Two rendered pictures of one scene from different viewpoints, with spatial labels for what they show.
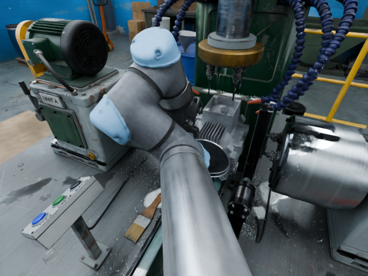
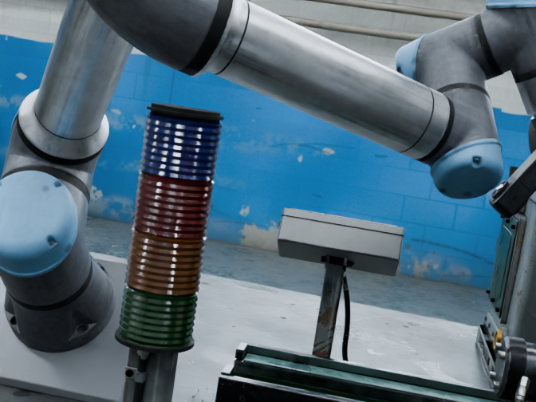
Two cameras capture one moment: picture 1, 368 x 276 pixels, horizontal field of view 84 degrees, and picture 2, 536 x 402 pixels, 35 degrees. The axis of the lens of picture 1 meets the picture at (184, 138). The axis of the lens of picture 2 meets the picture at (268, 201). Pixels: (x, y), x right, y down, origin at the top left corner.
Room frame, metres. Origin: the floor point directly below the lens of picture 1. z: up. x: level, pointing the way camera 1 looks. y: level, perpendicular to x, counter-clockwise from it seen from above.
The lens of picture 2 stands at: (-0.16, -0.82, 1.24)
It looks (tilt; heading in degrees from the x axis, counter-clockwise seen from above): 8 degrees down; 73
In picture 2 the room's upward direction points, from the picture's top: 9 degrees clockwise
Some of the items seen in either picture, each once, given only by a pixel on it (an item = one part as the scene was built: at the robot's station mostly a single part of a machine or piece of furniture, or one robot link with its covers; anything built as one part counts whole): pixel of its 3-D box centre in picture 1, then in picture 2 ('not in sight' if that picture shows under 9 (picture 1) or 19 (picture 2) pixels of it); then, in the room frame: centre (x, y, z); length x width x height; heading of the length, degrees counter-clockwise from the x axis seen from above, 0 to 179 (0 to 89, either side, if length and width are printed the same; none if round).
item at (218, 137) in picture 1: (215, 142); not in sight; (0.57, -0.11, 1.01); 0.20 x 0.19 x 0.19; 155
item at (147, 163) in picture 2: not in sight; (180, 146); (-0.04, -0.17, 1.19); 0.06 x 0.06 x 0.04
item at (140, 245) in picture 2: not in sight; (165, 258); (-0.04, -0.17, 1.10); 0.06 x 0.06 x 0.04
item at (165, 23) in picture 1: (160, 29); not in sight; (2.76, 0.28, 0.99); 0.24 x 0.22 x 0.24; 63
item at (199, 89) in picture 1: (225, 128); not in sight; (0.71, -0.18, 0.97); 0.30 x 0.11 x 0.34; 66
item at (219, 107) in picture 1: (221, 114); not in sight; (0.61, -0.13, 1.11); 0.12 x 0.11 x 0.07; 155
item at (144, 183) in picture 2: not in sight; (173, 202); (-0.04, -0.17, 1.14); 0.06 x 0.06 x 0.04
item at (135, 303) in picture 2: not in sight; (158, 313); (-0.04, -0.17, 1.05); 0.06 x 0.06 x 0.04
